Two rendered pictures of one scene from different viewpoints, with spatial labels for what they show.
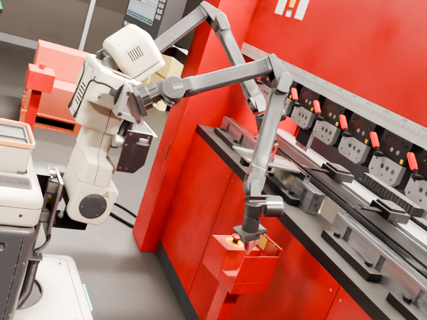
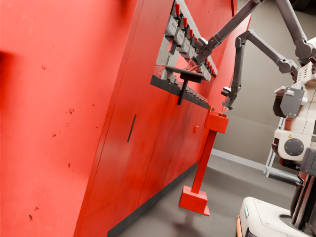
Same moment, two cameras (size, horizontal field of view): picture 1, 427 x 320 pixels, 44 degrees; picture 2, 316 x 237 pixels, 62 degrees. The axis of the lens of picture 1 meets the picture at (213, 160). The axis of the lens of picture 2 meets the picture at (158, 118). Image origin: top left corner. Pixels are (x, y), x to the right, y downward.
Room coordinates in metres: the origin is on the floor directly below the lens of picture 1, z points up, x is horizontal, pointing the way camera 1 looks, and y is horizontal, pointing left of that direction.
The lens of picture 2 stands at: (3.65, 0.94, 0.77)
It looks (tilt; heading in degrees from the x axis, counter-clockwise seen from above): 4 degrees down; 224
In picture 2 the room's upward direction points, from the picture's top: 16 degrees clockwise
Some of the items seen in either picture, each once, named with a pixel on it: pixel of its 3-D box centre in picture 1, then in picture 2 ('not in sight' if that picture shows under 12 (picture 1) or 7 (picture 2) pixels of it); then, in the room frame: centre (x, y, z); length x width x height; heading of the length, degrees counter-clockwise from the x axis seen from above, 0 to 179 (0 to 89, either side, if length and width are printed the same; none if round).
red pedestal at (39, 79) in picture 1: (28, 124); not in sight; (3.41, 1.25, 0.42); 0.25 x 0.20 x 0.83; 116
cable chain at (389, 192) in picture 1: (390, 193); not in sight; (2.34, -0.80, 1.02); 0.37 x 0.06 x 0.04; 26
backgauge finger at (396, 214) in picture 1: (375, 207); not in sight; (2.06, -0.68, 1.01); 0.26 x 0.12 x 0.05; 116
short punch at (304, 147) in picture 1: (304, 138); (171, 49); (2.35, -0.35, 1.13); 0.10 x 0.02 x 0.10; 26
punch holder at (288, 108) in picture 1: (290, 97); (168, 18); (2.55, -0.25, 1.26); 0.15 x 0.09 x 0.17; 26
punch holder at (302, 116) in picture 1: (311, 109); (176, 29); (2.37, -0.34, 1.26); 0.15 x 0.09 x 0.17; 26
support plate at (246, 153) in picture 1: (265, 159); (186, 73); (2.29, -0.22, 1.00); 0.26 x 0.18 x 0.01; 116
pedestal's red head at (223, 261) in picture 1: (241, 256); (216, 119); (1.78, -0.21, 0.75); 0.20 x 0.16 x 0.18; 37
